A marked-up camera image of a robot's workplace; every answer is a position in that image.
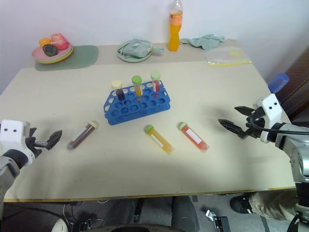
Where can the plate stack with toy food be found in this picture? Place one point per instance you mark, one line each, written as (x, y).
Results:
(65, 57)

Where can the cream cap dark brown tube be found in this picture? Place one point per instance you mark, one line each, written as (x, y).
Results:
(82, 135)

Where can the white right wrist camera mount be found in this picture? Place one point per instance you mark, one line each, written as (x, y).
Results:
(272, 108)

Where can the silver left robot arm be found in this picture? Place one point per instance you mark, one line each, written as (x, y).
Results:
(8, 169)

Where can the green cap red tube, short label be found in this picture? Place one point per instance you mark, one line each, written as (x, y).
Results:
(156, 81)

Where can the green cap red tube, long label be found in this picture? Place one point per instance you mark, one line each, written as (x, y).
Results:
(193, 136)

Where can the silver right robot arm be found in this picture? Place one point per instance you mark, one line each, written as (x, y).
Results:
(295, 149)

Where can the pink plate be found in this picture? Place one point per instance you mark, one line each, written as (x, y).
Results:
(38, 53)

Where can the crumpled pale green cloth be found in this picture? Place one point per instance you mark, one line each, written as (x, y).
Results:
(205, 40)

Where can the blue ribbed bottle cap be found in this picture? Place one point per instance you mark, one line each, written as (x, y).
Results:
(278, 82)

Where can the black shoe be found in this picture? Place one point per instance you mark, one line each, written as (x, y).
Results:
(240, 204)

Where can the folded green cloth packet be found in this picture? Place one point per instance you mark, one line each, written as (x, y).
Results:
(135, 48)

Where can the brown wooden furniture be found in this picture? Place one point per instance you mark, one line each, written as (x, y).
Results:
(298, 82)

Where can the blue plastic test tube rack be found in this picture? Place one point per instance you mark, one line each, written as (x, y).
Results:
(125, 110)

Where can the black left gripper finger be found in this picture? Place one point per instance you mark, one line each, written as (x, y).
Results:
(54, 139)
(33, 133)

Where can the white shoe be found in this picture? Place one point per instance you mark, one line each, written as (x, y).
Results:
(60, 226)

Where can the dark toy fruit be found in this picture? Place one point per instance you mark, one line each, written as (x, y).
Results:
(50, 50)

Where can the cream cap purple liquid tube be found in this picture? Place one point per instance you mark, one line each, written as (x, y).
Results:
(118, 90)

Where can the beige trouser leg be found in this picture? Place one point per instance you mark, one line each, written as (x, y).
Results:
(272, 205)

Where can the green cap yellow tube, long label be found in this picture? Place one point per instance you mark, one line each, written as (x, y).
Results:
(158, 139)

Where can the black box on floor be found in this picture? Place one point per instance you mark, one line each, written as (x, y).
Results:
(220, 224)

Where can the dark grey rounded shape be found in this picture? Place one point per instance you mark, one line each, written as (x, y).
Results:
(154, 212)

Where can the clear zip plastic bag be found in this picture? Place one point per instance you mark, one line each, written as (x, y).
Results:
(225, 58)

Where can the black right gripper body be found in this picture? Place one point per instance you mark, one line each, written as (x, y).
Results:
(256, 125)

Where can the orange toy fruit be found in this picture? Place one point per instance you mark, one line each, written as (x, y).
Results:
(44, 41)

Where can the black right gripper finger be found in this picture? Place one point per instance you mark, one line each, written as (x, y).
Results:
(245, 110)
(233, 127)

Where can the green placemat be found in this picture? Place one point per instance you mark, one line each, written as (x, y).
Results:
(83, 56)

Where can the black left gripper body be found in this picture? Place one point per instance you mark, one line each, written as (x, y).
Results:
(31, 145)

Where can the green cap yellow tube, short label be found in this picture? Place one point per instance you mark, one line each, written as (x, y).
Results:
(137, 85)

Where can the pink red toy fruit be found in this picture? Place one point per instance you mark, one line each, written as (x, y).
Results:
(59, 41)

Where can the orange soda plastic bottle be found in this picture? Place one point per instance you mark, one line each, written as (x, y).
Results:
(174, 33)

